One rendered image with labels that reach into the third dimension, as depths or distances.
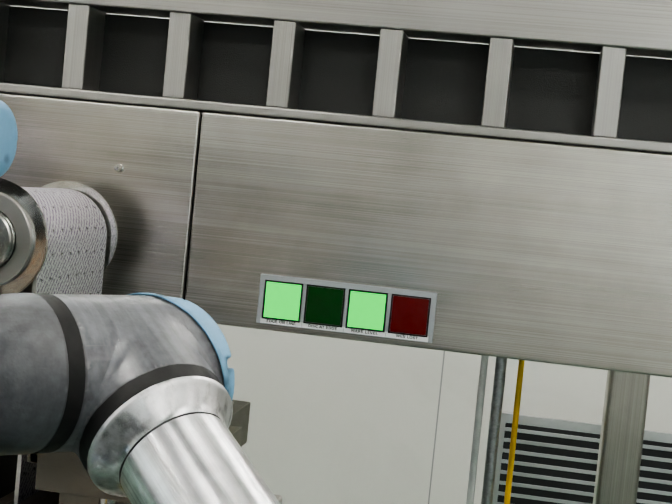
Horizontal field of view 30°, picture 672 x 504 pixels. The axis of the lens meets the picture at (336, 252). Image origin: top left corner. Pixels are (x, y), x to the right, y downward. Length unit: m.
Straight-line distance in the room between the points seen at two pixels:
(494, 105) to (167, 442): 0.98
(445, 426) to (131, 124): 2.49
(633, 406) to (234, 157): 0.69
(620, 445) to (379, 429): 2.29
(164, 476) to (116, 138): 1.02
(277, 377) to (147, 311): 3.25
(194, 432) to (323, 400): 3.29
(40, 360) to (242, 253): 0.93
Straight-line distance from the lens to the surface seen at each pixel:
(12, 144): 1.17
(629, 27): 1.76
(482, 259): 1.74
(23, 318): 0.89
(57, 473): 1.50
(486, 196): 1.73
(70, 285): 1.63
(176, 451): 0.87
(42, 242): 1.52
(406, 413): 4.14
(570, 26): 1.75
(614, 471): 1.94
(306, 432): 4.20
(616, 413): 1.92
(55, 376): 0.88
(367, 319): 1.75
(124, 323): 0.93
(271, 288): 1.77
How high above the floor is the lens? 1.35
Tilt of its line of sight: 3 degrees down
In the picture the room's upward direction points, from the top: 6 degrees clockwise
